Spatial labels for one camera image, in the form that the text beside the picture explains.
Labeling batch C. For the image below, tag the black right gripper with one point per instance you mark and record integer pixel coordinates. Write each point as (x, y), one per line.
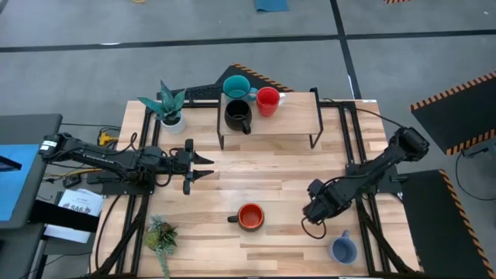
(325, 201)

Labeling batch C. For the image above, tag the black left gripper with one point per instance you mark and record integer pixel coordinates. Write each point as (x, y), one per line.
(182, 164)

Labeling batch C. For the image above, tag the blue-grey faceted mug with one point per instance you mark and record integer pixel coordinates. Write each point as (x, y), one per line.
(343, 250)

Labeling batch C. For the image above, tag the black coffee mug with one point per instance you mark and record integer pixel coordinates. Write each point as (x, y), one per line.
(237, 114)

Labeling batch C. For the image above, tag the dark mug with orange interior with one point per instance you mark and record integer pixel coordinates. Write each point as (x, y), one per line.
(251, 216)

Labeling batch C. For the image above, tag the teal coffee mug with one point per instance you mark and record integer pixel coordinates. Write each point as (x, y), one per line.
(236, 86)

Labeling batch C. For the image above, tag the red coffee mug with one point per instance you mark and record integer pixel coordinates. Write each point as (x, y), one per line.
(267, 101)

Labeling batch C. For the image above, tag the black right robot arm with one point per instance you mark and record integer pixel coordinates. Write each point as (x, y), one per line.
(383, 162)

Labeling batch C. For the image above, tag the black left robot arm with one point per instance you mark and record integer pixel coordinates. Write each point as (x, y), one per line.
(97, 157)

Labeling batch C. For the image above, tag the snake plant in white pot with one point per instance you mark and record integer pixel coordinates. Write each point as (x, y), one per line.
(170, 112)

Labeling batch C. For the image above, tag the small succulent plant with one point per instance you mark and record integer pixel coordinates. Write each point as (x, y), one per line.
(160, 236)

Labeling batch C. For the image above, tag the wooden shelf riser black legs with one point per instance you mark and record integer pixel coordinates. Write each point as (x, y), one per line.
(298, 116)

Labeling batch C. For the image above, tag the yellow power plug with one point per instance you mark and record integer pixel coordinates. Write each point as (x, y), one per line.
(104, 138)

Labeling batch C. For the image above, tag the white paper manual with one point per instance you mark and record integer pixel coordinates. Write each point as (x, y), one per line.
(81, 202)

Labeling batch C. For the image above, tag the grey side table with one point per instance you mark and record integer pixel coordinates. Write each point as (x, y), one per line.
(38, 126)

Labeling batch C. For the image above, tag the blue floor mat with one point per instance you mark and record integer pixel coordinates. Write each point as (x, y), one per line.
(271, 4)

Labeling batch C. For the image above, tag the black aluminium table frame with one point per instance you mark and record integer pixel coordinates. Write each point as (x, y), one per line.
(146, 128)

